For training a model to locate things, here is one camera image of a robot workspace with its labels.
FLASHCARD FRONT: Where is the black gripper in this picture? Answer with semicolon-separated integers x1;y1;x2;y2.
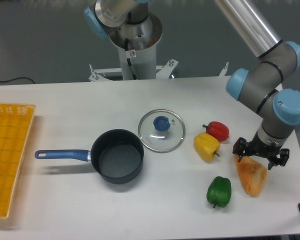
232;136;290;170

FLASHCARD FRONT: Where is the triangle bread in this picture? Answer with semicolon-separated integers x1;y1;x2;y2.
234;155;268;197

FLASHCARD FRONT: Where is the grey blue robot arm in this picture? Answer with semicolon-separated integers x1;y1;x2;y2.
83;0;300;168

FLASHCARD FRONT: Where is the red bell pepper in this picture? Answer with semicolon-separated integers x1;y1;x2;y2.
202;121;230;142

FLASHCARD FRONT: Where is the yellow bell pepper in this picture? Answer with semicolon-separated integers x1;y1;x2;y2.
193;132;221;163

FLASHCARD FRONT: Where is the green bell pepper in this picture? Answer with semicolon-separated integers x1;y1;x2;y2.
206;176;232;208

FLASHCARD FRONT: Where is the glass pot lid blue knob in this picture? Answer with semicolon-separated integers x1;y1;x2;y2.
138;109;186;153

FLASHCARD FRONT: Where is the yellow woven basket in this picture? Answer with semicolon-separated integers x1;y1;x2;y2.
0;102;36;219

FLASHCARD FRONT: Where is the dark saucepan blue handle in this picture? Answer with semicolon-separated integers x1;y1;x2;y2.
34;129;144;184

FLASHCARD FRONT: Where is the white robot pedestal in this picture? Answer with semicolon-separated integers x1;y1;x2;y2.
88;13;230;83

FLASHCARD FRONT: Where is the black cable on pedestal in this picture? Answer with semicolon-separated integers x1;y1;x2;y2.
124;37;138;81

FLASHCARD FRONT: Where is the black cable on floor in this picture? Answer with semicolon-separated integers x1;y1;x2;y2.
0;76;36;84

